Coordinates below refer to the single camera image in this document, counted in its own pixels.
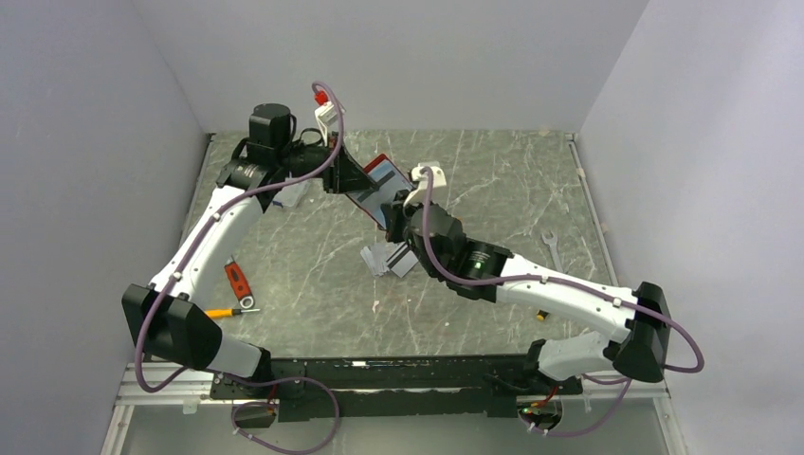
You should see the clear plastic organizer box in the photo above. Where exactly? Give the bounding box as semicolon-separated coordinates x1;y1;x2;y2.
271;180;310;209

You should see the purple cable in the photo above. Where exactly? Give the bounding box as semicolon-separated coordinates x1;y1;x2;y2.
133;82;347;455
417;166;706;439

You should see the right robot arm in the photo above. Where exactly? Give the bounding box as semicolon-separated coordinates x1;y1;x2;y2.
381;201;670;393

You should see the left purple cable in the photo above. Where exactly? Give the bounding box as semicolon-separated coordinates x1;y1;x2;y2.
133;82;347;455

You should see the aluminium frame rail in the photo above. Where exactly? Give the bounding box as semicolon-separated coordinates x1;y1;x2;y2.
102;361;687;454

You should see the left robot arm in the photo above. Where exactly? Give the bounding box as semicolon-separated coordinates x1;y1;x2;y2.
121;103;378;398

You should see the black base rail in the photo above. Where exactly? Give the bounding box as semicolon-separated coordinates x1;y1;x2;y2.
210;355;583;423

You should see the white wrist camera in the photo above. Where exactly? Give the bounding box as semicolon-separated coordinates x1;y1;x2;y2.
314;90;338;145
404;161;448;206

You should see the red leather wallet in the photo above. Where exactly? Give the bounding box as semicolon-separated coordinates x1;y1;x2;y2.
347;154;413;230

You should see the red utility knife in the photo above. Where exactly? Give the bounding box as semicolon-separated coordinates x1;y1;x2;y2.
224;259;255;310

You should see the white magnetic stripe card stack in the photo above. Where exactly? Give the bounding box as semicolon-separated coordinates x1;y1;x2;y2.
360;243;418;278

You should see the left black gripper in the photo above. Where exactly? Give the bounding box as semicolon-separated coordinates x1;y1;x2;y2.
278;133;379;195

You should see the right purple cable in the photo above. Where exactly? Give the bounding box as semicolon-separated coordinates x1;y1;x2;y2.
417;166;706;439

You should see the single white stripe card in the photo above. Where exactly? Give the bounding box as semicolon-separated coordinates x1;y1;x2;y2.
356;178;411;211

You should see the silver wrench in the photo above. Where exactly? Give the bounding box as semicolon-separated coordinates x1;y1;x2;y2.
541;231;565;273

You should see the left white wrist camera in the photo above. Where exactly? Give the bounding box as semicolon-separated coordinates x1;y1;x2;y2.
314;90;338;145

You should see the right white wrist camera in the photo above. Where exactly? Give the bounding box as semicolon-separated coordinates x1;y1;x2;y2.
404;161;448;206

